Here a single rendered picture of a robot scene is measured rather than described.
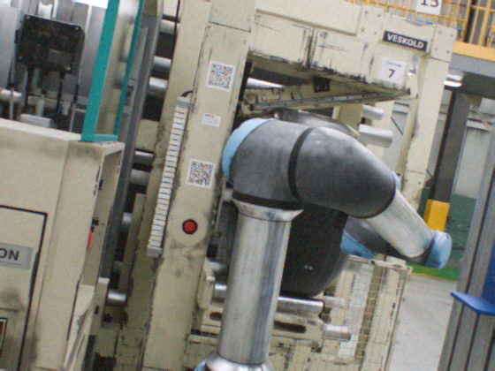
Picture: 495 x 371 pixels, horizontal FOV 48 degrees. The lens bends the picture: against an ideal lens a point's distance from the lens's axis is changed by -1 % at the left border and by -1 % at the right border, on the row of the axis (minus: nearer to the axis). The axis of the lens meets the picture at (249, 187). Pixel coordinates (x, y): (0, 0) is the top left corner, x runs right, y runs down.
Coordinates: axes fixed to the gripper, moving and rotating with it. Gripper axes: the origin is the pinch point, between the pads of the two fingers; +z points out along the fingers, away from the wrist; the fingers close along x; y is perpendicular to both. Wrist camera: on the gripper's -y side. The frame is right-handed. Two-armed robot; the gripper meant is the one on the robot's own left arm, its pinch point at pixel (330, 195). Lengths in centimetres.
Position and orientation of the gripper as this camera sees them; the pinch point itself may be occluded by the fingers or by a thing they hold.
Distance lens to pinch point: 151.2
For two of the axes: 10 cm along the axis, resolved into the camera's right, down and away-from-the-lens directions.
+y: 1.7, -9.8, 0.5
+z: -1.8, 0.2, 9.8
